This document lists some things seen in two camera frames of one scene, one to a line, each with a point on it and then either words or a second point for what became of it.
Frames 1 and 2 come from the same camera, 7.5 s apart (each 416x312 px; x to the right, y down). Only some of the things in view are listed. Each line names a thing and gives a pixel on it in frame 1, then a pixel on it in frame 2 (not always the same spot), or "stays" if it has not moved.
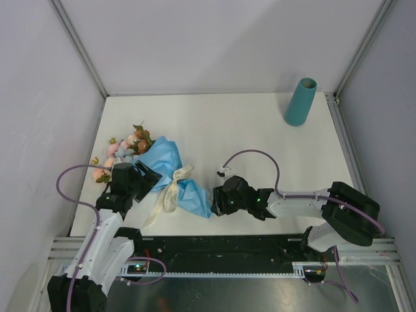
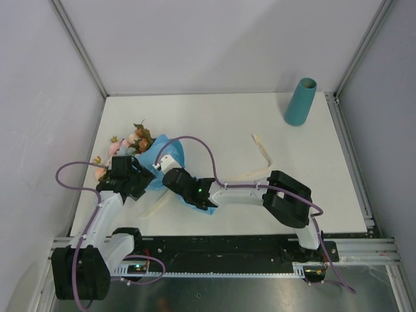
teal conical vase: [299, 104] stays
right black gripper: [219, 207] -> [184, 171]
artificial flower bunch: [123, 151] stays
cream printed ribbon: [169, 198] -> [242, 177]
